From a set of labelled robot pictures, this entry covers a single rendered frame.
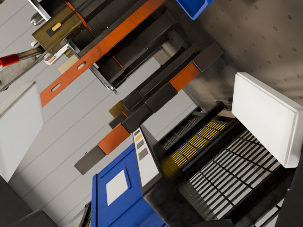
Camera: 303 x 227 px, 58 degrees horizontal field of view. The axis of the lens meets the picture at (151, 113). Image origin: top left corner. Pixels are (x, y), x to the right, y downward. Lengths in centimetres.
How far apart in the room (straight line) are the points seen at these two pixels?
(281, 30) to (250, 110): 38
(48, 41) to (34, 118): 57
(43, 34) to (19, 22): 234
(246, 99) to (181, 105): 249
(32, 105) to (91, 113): 252
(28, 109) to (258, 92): 13
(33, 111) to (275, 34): 47
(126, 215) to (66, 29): 48
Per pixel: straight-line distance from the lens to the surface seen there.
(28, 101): 17
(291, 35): 54
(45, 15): 86
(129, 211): 43
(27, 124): 17
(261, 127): 16
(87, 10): 75
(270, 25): 56
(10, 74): 80
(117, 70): 85
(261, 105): 16
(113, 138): 73
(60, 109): 277
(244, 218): 50
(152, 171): 30
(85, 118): 271
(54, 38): 74
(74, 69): 76
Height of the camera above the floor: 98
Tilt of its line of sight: 2 degrees down
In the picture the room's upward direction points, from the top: 131 degrees counter-clockwise
